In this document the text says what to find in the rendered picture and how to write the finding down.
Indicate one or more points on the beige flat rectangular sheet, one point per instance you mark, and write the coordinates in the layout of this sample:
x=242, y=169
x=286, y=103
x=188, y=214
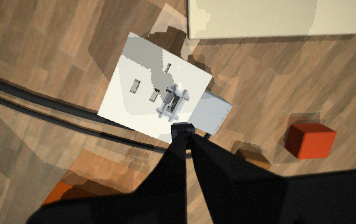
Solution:
x=214, y=19

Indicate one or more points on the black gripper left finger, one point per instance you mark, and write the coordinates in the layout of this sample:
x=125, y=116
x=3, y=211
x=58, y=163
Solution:
x=160, y=199

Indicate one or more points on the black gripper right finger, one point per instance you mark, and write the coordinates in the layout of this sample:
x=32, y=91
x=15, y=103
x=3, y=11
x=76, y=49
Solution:
x=239, y=192

